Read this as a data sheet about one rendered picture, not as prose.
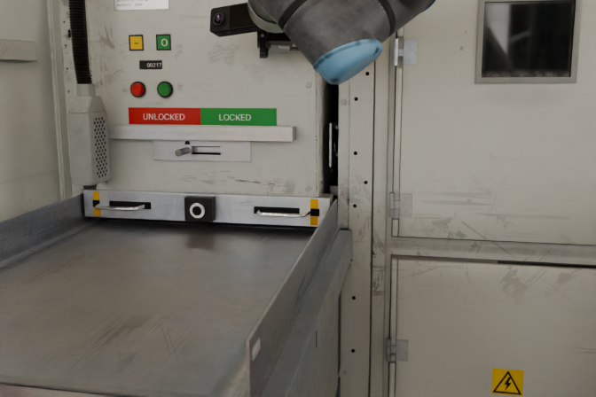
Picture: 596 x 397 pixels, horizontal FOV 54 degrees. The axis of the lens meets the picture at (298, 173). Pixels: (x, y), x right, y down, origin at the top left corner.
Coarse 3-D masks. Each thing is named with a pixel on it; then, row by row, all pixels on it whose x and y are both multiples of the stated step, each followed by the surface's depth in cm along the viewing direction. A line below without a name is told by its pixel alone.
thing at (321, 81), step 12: (324, 84) 120; (324, 96) 121; (324, 108) 121; (324, 120) 122; (324, 132) 122; (324, 144) 123; (324, 156) 123; (324, 168) 124; (336, 168) 144; (324, 180) 124; (324, 192) 124
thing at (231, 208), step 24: (120, 192) 124; (144, 192) 123; (168, 192) 122; (192, 192) 122; (96, 216) 126; (120, 216) 125; (144, 216) 124; (168, 216) 123; (216, 216) 121; (240, 216) 120; (264, 216) 119
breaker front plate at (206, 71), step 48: (96, 0) 119; (192, 0) 116; (240, 0) 114; (96, 48) 121; (144, 48) 119; (192, 48) 117; (240, 48) 115; (288, 48) 113; (144, 96) 121; (192, 96) 119; (240, 96) 117; (288, 96) 115; (144, 144) 122; (192, 144) 120; (240, 144) 118; (288, 144) 116; (240, 192) 120; (288, 192) 118
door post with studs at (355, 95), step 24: (360, 72) 116; (360, 96) 116; (360, 120) 117; (360, 144) 118; (360, 168) 119; (360, 192) 119; (360, 216) 120; (360, 240) 121; (360, 264) 122; (360, 288) 123; (360, 312) 123; (360, 336) 124; (360, 360) 125; (360, 384) 126
